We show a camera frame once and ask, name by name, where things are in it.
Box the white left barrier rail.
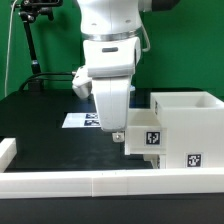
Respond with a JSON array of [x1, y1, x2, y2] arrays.
[[0, 138, 17, 173]]

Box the white drawer cabinet frame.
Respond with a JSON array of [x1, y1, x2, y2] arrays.
[[150, 92, 224, 169]]

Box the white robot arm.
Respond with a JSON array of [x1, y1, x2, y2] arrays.
[[72, 0, 180, 133]]

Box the white barrier rail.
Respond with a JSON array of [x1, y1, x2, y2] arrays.
[[0, 138, 17, 173], [0, 168, 224, 199]]

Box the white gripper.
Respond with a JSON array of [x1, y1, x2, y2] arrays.
[[92, 76, 131, 142]]

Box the white front drawer box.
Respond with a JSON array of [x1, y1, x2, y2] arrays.
[[143, 154, 166, 169]]

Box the black camera stand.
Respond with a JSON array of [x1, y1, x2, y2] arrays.
[[18, 0, 64, 91]]

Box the white drawer box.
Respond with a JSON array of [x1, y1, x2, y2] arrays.
[[143, 154, 166, 169], [125, 109, 167, 155]]

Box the white front barrier rail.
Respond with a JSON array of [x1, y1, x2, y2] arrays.
[[0, 168, 224, 199]]

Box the black cable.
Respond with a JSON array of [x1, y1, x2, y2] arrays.
[[18, 70, 78, 93]]

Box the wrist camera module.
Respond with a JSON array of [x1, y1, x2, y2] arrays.
[[72, 66, 92, 99]]

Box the fiducial marker sheet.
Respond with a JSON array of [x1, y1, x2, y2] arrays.
[[62, 113, 100, 128]]

